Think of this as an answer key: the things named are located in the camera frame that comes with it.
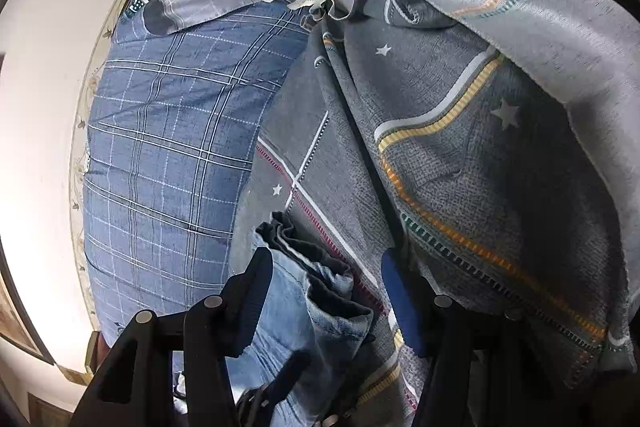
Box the framed wall picture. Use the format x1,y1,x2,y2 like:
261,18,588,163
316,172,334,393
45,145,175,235
0,286,55,366

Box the blue denim pants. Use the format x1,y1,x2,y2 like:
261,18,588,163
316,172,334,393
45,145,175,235
240,210,401,427

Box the blue plaid pillow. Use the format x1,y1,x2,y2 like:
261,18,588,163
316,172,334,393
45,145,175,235
81,0,315,339

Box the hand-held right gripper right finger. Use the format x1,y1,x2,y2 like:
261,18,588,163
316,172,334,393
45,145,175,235
381,251,568,427

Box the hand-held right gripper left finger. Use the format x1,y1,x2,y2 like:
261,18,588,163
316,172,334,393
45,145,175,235
69,249,274,427

